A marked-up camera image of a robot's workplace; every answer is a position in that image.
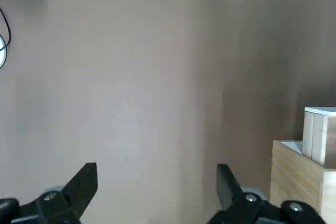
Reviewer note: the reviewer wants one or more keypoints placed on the wooden cabinet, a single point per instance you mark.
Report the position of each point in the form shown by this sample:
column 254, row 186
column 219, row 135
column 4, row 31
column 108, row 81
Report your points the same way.
column 296, row 182

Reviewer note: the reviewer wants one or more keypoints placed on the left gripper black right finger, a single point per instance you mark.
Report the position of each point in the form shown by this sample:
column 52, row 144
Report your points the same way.
column 228, row 193

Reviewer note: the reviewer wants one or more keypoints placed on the wooden drawer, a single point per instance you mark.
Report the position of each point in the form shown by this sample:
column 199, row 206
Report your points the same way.
column 319, row 140

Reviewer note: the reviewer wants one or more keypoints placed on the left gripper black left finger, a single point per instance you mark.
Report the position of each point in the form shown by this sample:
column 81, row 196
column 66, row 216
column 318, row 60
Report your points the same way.
column 78, row 195

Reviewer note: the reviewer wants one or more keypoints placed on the small white device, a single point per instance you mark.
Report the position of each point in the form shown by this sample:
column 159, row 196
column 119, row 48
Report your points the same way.
column 2, row 51

